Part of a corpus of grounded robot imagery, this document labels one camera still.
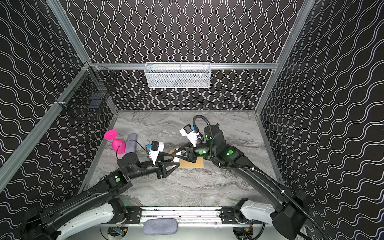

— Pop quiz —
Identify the grey fabric pouch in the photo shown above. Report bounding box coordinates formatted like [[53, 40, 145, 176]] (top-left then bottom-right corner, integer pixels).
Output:
[[143, 218, 178, 236]]

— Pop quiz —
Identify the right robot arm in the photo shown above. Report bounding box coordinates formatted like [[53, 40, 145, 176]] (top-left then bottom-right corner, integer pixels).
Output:
[[174, 124, 329, 240]]

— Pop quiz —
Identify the aluminium corner post right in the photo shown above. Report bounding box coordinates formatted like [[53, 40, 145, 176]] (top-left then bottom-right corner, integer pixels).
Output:
[[255, 0, 316, 115]]

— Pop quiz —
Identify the aluminium corner post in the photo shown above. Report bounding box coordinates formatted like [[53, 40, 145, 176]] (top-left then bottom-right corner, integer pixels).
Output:
[[46, 0, 91, 63], [255, 0, 316, 115]]

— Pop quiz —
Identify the brown manila envelope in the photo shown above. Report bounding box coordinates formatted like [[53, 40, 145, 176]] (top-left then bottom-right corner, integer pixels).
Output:
[[169, 146, 205, 169]]

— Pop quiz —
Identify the magenta plastic goblet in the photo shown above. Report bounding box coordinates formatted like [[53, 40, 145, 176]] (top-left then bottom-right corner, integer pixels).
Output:
[[104, 130, 126, 155]]

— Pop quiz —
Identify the white glue stick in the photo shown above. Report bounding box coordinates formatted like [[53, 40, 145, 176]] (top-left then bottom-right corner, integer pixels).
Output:
[[173, 152, 181, 162]]

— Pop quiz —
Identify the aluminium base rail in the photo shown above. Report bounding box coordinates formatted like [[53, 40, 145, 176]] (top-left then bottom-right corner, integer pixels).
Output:
[[119, 205, 302, 226]]

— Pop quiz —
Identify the black wire basket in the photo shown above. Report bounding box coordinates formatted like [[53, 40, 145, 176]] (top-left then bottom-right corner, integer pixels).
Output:
[[60, 66, 117, 122]]

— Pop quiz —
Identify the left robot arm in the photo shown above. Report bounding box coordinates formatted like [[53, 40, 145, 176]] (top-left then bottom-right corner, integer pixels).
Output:
[[20, 152, 180, 240]]

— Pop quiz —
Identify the aluminium corner post left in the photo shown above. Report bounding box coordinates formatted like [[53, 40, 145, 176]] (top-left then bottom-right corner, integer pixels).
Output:
[[46, 0, 91, 63]]

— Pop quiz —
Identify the aluminium left side rail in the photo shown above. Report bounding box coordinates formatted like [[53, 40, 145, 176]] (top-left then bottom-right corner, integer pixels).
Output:
[[1, 63, 90, 191]]

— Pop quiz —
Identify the aluminium back crossbar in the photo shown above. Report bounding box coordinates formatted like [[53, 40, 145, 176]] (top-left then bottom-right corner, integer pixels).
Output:
[[92, 62, 278, 71]]

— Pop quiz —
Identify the white wire basket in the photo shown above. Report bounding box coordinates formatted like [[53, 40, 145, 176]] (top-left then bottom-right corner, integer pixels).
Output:
[[144, 67, 212, 89]]

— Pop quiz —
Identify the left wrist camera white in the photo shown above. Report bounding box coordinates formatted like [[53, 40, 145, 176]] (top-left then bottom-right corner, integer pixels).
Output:
[[147, 141, 164, 166]]

